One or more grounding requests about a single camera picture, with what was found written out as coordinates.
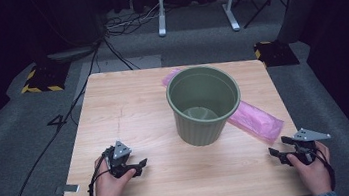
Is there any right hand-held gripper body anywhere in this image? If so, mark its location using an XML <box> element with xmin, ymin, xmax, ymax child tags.
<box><xmin>286</xmin><ymin>124</ymin><xmax>335</xmax><ymax>167</ymax></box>

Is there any tangle of floor cables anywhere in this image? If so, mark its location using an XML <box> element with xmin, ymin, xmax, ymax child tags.
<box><xmin>101</xmin><ymin>0</ymin><xmax>169</xmax><ymax>39</ymax></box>

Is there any left hand-held gripper cable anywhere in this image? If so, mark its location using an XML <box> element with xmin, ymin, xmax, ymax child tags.
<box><xmin>82</xmin><ymin>148</ymin><xmax>119</xmax><ymax>196</ymax></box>

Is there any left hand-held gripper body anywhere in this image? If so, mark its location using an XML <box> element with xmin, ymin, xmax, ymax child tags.
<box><xmin>101</xmin><ymin>138</ymin><xmax>142</xmax><ymax>181</ymax></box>

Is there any grey tape strip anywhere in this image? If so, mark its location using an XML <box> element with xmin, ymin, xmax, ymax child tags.
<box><xmin>53</xmin><ymin>182</ymin><xmax>82</xmax><ymax>196</ymax></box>

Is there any yellow black striped stand base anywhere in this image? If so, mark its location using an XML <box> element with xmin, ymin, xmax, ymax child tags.
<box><xmin>17</xmin><ymin>58</ymin><xmax>74</xmax><ymax>97</ymax></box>
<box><xmin>252</xmin><ymin>37</ymin><xmax>301</xmax><ymax>71</ymax></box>

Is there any thin black floor cable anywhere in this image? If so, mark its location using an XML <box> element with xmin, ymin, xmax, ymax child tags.
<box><xmin>102</xmin><ymin>33</ymin><xmax>142</xmax><ymax>75</ymax></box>

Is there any person's left hand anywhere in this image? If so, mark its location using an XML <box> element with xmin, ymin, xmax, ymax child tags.
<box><xmin>86</xmin><ymin>151</ymin><xmax>140</xmax><ymax>196</ymax></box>

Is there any long black floor cable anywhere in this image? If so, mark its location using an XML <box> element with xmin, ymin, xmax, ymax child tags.
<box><xmin>0</xmin><ymin>40</ymin><xmax>122</xmax><ymax>196</ymax></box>

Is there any black tripod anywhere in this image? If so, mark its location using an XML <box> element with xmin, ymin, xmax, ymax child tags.
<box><xmin>238</xmin><ymin>0</ymin><xmax>292</xmax><ymax>30</ymax></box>

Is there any green ribbed plastic bin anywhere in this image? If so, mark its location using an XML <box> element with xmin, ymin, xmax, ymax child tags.
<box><xmin>162</xmin><ymin>60</ymin><xmax>247</xmax><ymax>151</ymax></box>

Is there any hand-held gripper cable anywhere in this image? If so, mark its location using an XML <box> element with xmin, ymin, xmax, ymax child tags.
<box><xmin>82</xmin><ymin>148</ymin><xmax>119</xmax><ymax>196</ymax></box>
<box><xmin>313</xmin><ymin>144</ymin><xmax>339</xmax><ymax>194</ymax></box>

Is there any person's right hand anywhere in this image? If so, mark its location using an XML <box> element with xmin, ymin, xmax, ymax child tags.
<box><xmin>284</xmin><ymin>140</ymin><xmax>336</xmax><ymax>196</ymax></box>

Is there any right hand-held gripper cable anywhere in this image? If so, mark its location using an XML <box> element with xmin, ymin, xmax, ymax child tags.
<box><xmin>313</xmin><ymin>144</ymin><xmax>339</xmax><ymax>194</ymax></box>

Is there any pink plastic garbage bag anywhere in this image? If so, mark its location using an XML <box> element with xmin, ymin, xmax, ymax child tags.
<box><xmin>159</xmin><ymin>55</ymin><xmax>288</xmax><ymax>158</ymax></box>

